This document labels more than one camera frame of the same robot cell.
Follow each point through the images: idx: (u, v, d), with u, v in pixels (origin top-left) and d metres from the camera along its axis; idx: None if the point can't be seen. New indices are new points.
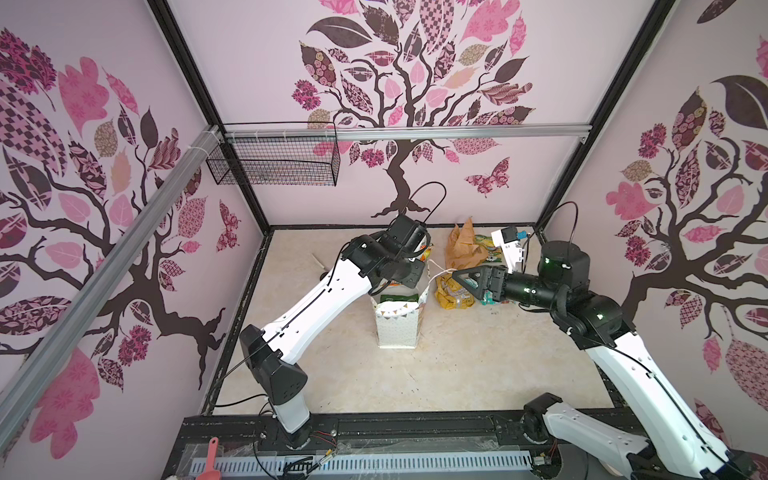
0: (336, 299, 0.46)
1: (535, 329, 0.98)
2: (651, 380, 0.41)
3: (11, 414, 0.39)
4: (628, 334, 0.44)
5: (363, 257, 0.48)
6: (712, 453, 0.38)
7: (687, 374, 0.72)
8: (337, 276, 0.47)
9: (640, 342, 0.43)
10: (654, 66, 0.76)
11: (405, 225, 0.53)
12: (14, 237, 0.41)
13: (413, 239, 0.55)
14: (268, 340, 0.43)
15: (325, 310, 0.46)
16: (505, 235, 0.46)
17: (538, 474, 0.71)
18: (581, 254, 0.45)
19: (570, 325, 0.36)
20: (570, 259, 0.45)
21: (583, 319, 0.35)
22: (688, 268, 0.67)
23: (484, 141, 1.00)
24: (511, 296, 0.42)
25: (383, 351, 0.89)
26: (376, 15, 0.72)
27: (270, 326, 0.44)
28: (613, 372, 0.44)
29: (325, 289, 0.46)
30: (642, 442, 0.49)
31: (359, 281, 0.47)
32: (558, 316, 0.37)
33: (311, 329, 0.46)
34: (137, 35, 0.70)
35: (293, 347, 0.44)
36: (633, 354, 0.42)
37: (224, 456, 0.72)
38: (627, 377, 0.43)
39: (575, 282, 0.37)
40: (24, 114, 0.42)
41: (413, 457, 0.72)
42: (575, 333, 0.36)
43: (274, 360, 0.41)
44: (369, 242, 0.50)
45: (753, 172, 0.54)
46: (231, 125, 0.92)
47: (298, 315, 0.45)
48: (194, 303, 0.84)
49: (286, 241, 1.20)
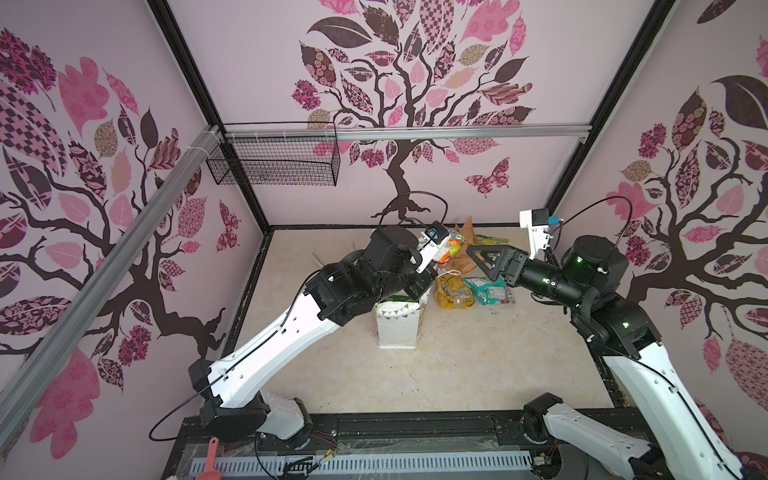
0: (287, 344, 0.40)
1: (535, 329, 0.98)
2: (673, 394, 0.39)
3: (11, 414, 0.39)
4: (653, 345, 0.41)
5: (327, 292, 0.41)
6: (726, 469, 0.37)
7: (686, 373, 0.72)
8: (294, 316, 0.40)
9: (665, 355, 0.40)
10: (655, 66, 0.75)
11: (379, 247, 0.41)
12: (14, 237, 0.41)
13: (388, 261, 0.42)
14: (214, 382, 0.39)
15: (273, 356, 0.40)
16: (536, 217, 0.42)
17: (539, 474, 0.71)
18: (621, 258, 0.40)
19: (592, 331, 0.43)
20: (608, 263, 0.39)
21: (605, 325, 0.42)
22: (688, 268, 0.67)
23: (484, 141, 1.00)
24: (527, 284, 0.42)
25: (383, 351, 0.89)
26: (376, 15, 0.72)
27: (218, 365, 0.40)
28: (634, 384, 0.42)
29: (279, 329, 0.40)
30: (645, 447, 0.49)
31: (314, 324, 0.39)
32: (580, 321, 0.45)
33: (255, 376, 0.40)
34: (137, 35, 0.70)
35: (234, 391, 0.39)
36: (657, 367, 0.40)
37: (224, 456, 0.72)
38: (649, 390, 0.40)
39: (605, 287, 0.42)
40: (24, 114, 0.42)
41: (413, 457, 0.72)
42: (596, 340, 0.43)
43: (213, 407, 0.38)
44: (337, 272, 0.42)
45: (753, 172, 0.54)
46: (230, 125, 0.92)
47: (245, 359, 0.39)
48: (194, 303, 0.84)
49: (286, 241, 1.20)
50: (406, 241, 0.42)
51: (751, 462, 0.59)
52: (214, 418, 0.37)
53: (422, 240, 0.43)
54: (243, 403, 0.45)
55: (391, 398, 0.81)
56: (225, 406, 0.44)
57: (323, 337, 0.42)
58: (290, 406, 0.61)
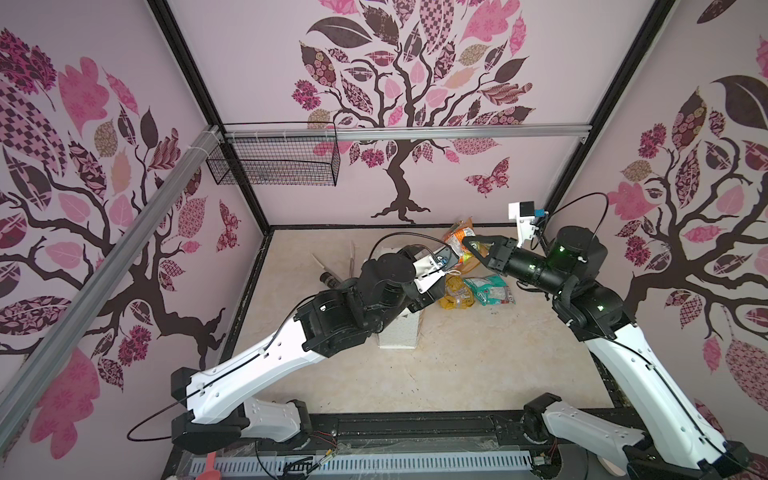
0: (267, 369, 0.39)
1: (535, 329, 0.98)
2: (650, 371, 0.41)
3: (11, 415, 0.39)
4: (628, 326, 0.43)
5: (317, 323, 0.39)
6: (709, 444, 0.38)
7: (687, 374, 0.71)
8: (278, 342, 0.39)
9: (640, 335, 0.43)
10: (654, 66, 0.76)
11: (370, 280, 0.37)
12: (14, 237, 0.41)
13: (379, 293, 0.39)
14: (190, 395, 0.39)
15: (252, 379, 0.39)
16: (522, 208, 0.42)
17: (538, 474, 0.71)
18: (599, 247, 0.42)
19: (571, 317, 0.46)
20: (589, 253, 0.42)
21: (584, 311, 0.45)
22: (688, 268, 0.67)
23: (484, 141, 1.00)
24: (513, 272, 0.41)
25: (383, 351, 0.89)
26: (376, 15, 0.72)
27: (197, 378, 0.40)
28: (614, 364, 0.44)
29: (262, 353, 0.39)
30: (638, 435, 0.49)
31: (298, 353, 0.38)
32: (560, 307, 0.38)
33: (232, 396, 0.40)
34: (136, 34, 0.69)
35: (210, 407, 0.38)
36: (633, 346, 0.42)
37: (224, 456, 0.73)
38: (627, 369, 0.42)
39: (584, 275, 0.44)
40: (24, 114, 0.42)
41: (413, 457, 0.72)
42: (575, 324, 0.45)
43: (184, 422, 0.37)
44: (330, 302, 0.41)
45: (753, 172, 0.54)
46: (230, 125, 0.92)
47: (223, 376, 0.39)
48: (194, 303, 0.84)
49: (286, 241, 1.20)
50: (398, 275, 0.38)
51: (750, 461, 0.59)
52: (183, 433, 0.37)
53: (429, 267, 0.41)
54: (215, 420, 0.41)
55: (391, 398, 0.81)
56: (197, 421, 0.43)
57: (305, 365, 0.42)
58: (279, 408, 0.59)
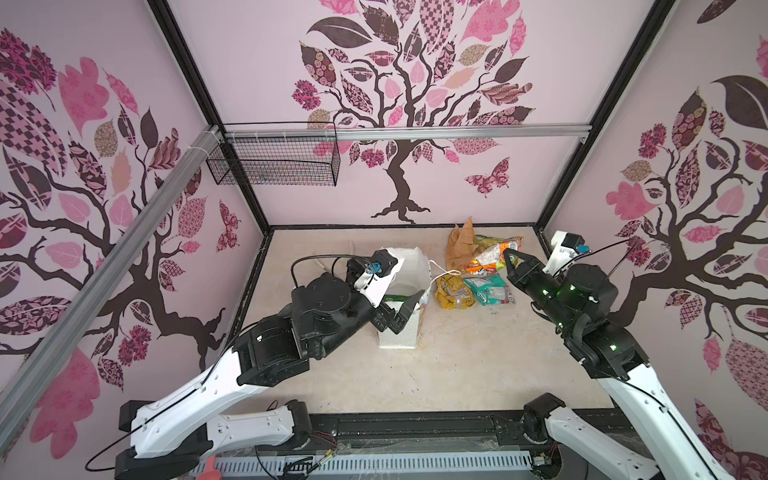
0: (203, 403, 0.38)
1: (535, 329, 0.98)
2: (664, 414, 0.41)
3: (11, 415, 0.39)
4: (641, 365, 0.44)
5: (254, 354, 0.38)
6: None
7: (686, 373, 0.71)
8: (215, 375, 0.38)
9: (653, 375, 0.43)
10: (654, 66, 0.76)
11: (299, 309, 0.34)
12: (14, 237, 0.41)
13: (301, 324, 0.36)
14: (133, 429, 0.39)
15: (189, 414, 0.38)
16: (566, 238, 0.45)
17: (538, 474, 0.71)
18: (610, 286, 0.43)
19: (583, 354, 0.46)
20: (599, 291, 0.43)
21: (595, 350, 0.45)
22: (688, 268, 0.67)
23: (484, 141, 1.00)
24: (532, 292, 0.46)
25: (383, 351, 0.89)
26: (376, 15, 0.72)
27: (141, 413, 0.40)
28: (627, 404, 0.44)
29: (199, 387, 0.38)
30: (652, 469, 0.48)
31: (232, 388, 0.37)
32: (572, 344, 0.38)
33: (171, 430, 0.39)
34: (136, 34, 0.69)
35: (148, 442, 0.38)
36: (648, 388, 0.42)
37: (225, 457, 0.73)
38: (639, 409, 0.42)
39: (597, 314, 0.45)
40: (24, 114, 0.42)
41: (413, 457, 0.72)
42: (587, 363, 0.46)
43: (126, 459, 0.37)
44: (269, 332, 0.39)
45: (753, 172, 0.54)
46: (231, 125, 0.92)
47: (163, 410, 0.39)
48: (194, 303, 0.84)
49: (286, 241, 1.20)
50: (327, 303, 0.35)
51: (750, 461, 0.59)
52: (124, 471, 0.37)
53: (367, 277, 0.47)
54: (164, 451, 0.41)
55: (391, 398, 0.81)
56: (140, 457, 0.39)
57: (244, 399, 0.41)
58: (264, 414, 0.60)
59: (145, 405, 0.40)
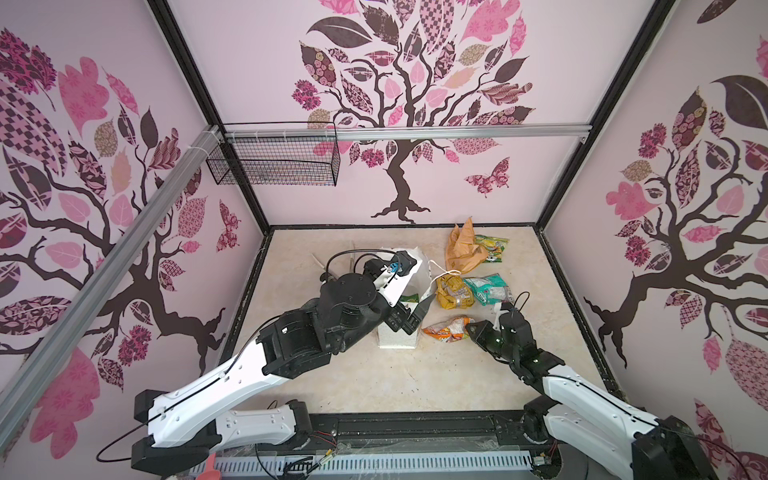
0: (226, 393, 0.39)
1: (535, 329, 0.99)
2: (581, 388, 0.55)
3: (11, 413, 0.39)
4: (560, 365, 0.61)
5: (279, 346, 0.39)
6: (639, 420, 0.46)
7: (687, 373, 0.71)
8: (240, 365, 0.39)
9: (570, 370, 0.59)
10: (653, 67, 0.76)
11: (329, 303, 0.36)
12: (14, 237, 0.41)
13: (332, 317, 0.38)
14: (151, 417, 0.39)
15: (211, 403, 0.39)
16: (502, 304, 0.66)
17: (538, 474, 0.71)
18: (522, 321, 0.66)
19: (523, 373, 0.64)
20: (515, 325, 0.66)
21: (530, 371, 0.63)
22: (688, 268, 0.67)
23: (484, 141, 1.00)
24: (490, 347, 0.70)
25: (383, 351, 0.89)
26: (376, 15, 0.72)
27: (158, 401, 0.40)
28: (561, 393, 0.58)
29: (223, 376, 0.39)
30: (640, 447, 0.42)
31: (257, 377, 0.38)
32: (515, 368, 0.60)
33: (190, 421, 0.39)
34: (136, 33, 0.69)
35: (168, 431, 0.38)
36: (565, 375, 0.58)
37: (225, 457, 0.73)
38: (564, 390, 0.57)
39: (523, 343, 0.66)
40: (24, 114, 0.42)
41: (413, 457, 0.72)
42: (527, 379, 0.63)
43: (143, 447, 0.37)
44: (293, 324, 0.40)
45: (753, 172, 0.54)
46: (231, 125, 0.92)
47: (184, 400, 0.39)
48: (195, 303, 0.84)
49: (286, 241, 1.20)
50: (355, 300, 0.37)
51: (751, 462, 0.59)
52: (142, 459, 0.37)
53: (388, 276, 0.50)
54: (178, 442, 0.41)
55: (390, 398, 0.81)
56: (156, 446, 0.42)
57: (265, 390, 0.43)
58: (266, 414, 0.59)
59: (162, 394, 0.40)
